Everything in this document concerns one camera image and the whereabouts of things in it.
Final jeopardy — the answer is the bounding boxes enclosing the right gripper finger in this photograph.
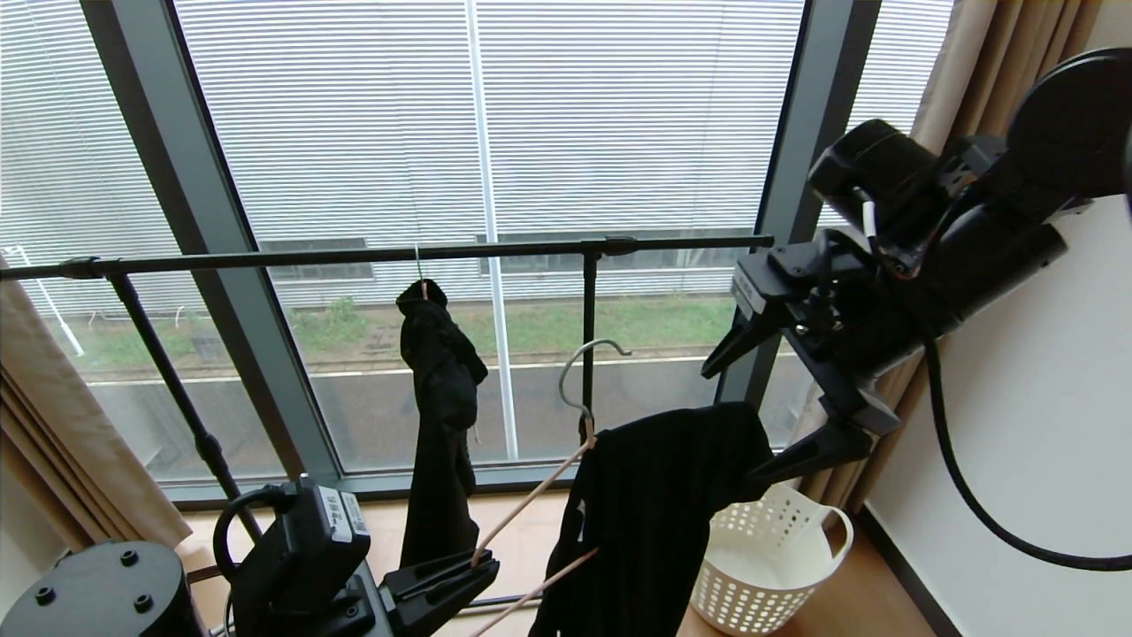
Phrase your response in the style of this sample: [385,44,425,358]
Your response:
[701,305,790,381]
[752,420,876,485]

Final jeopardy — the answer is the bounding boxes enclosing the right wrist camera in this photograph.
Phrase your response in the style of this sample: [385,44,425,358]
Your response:
[730,228,876,333]

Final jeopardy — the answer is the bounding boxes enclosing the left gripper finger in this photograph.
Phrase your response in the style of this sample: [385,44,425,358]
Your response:
[389,568,498,634]
[380,549,501,591]

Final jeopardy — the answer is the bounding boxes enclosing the window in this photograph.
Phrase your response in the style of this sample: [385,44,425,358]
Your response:
[0,0,956,505]

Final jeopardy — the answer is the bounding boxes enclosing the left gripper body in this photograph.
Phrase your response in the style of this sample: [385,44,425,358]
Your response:
[310,573,399,637]

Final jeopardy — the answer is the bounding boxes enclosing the beige curtain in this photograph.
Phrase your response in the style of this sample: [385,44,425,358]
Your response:
[0,257,194,549]
[783,0,1106,514]

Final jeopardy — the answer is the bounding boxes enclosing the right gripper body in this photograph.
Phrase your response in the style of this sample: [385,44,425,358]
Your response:
[778,212,1068,436]

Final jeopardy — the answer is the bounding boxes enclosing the black shorts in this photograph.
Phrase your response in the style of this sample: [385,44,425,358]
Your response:
[395,279,489,569]

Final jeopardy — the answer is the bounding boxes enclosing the black clothes rack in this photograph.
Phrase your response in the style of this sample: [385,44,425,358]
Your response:
[0,234,775,611]

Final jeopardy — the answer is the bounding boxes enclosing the white laundry basket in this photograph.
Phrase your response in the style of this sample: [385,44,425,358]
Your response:
[690,482,855,636]

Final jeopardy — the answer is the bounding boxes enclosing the black garment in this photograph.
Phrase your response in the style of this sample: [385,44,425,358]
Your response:
[529,403,779,637]

